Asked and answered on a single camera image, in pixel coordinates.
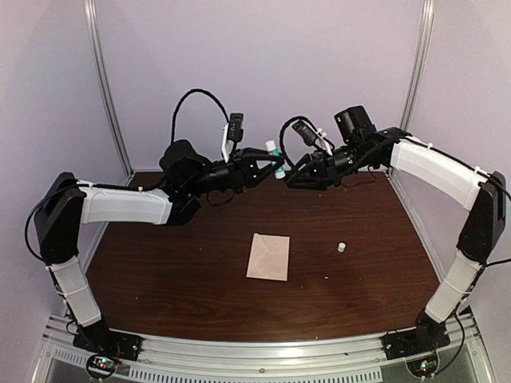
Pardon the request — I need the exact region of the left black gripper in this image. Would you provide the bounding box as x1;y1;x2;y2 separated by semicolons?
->
184;148;284;196

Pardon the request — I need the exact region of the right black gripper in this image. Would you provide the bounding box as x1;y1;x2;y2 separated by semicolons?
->
283;140;374;192

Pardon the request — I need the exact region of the green white glue stick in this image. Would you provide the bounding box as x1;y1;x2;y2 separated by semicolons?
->
265;140;285;180

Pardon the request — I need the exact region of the white glue stick cap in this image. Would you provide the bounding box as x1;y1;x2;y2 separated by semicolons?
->
337;242;347;253

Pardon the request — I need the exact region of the beige envelope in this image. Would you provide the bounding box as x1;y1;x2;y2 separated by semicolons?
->
246;233;290;282

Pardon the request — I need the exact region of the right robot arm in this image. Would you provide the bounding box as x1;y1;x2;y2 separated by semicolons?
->
268;172;469;340

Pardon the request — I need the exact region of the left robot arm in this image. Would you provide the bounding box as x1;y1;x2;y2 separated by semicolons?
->
26;140;284;354

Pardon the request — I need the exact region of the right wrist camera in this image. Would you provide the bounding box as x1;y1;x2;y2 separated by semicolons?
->
292;120;335;156

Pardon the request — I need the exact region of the left black cable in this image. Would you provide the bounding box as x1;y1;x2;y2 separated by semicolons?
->
23;89;232;260

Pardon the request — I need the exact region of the aluminium front rail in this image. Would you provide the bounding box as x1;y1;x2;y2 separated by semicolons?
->
28;314;496;382

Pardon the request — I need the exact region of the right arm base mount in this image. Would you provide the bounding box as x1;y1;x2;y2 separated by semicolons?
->
381;319;451;360

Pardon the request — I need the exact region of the right aluminium frame post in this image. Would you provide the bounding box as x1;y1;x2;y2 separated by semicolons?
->
399;0;435;131

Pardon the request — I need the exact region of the aluminium frame post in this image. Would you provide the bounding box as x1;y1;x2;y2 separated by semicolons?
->
83;0;134;177
399;0;435;131

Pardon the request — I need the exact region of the left aluminium frame post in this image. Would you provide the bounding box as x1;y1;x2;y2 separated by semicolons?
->
83;0;134;177

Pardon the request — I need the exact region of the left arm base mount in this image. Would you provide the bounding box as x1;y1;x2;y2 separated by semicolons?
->
73;318;142;361

